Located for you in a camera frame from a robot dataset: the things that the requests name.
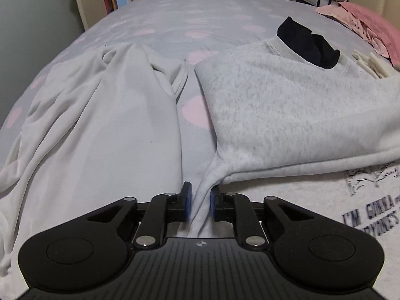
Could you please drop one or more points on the pink pillow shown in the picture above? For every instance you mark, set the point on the pink pillow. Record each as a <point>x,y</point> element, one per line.
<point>375,15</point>

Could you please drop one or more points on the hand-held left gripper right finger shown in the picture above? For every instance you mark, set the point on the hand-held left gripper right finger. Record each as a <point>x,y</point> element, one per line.
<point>213,203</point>

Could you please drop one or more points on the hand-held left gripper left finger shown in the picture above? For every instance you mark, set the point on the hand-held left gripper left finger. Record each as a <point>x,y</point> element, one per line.
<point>187,200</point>

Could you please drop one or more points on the pink dotted duvet cover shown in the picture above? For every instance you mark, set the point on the pink dotted duvet cover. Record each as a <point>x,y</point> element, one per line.
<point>187,15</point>

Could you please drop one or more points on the cream cloth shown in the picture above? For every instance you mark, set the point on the cream cloth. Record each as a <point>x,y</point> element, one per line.
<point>375,65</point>

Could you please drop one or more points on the pink patterned garment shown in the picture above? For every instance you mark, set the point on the pink patterned garment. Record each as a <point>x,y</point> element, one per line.
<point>340,14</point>

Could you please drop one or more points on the white garment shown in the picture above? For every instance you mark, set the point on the white garment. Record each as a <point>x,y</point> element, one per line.
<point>93,115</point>

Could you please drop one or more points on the light grey sweatshirt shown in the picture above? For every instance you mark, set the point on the light grey sweatshirt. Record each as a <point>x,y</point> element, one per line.
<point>265,106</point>

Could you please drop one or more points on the white door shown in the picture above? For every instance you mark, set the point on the white door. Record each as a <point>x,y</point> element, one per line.
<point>90,0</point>

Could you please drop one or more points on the dark navy garment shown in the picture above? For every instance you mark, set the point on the dark navy garment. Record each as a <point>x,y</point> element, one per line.
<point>306,47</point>

